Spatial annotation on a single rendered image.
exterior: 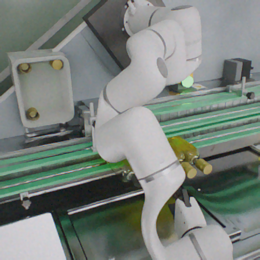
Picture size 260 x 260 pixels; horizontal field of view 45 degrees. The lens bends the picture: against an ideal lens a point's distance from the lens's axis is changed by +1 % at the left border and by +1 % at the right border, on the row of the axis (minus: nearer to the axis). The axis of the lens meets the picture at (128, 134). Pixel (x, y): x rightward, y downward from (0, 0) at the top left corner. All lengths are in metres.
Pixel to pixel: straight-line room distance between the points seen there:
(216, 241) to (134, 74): 0.34
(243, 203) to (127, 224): 0.42
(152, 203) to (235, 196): 0.66
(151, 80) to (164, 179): 0.19
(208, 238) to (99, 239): 0.42
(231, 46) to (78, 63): 0.68
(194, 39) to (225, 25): 0.56
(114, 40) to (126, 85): 0.50
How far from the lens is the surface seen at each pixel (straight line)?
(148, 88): 0.61
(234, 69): 1.41
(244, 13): 1.49
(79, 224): 1.00
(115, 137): 0.57
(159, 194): 0.56
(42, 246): 0.95
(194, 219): 0.74
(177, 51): 0.78
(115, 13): 1.10
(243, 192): 1.22
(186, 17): 0.86
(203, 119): 1.22
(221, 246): 0.60
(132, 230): 0.96
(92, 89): 1.18
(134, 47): 0.63
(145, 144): 0.55
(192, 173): 0.98
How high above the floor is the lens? 1.83
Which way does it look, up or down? 57 degrees down
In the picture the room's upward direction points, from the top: 132 degrees clockwise
